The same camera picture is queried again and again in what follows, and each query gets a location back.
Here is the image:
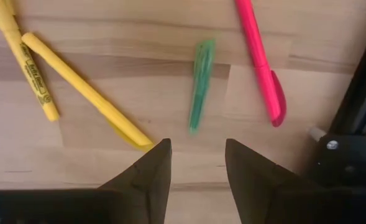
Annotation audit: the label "yellow highlighter with black print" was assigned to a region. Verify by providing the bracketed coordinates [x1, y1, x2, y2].
[0, 0, 60, 123]

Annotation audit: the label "pink pen-style highlighter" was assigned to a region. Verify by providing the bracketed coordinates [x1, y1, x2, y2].
[234, 0, 288, 128]

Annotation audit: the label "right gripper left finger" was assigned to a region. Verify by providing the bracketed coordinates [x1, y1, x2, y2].
[98, 138, 173, 224]

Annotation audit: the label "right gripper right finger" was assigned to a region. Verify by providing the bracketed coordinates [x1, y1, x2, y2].
[225, 138, 314, 224]

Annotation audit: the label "green marker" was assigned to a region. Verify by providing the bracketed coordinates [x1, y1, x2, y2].
[188, 38, 216, 135]

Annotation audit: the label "yellow pen-style highlighter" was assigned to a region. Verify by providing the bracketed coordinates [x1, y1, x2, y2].
[21, 32, 155, 152]

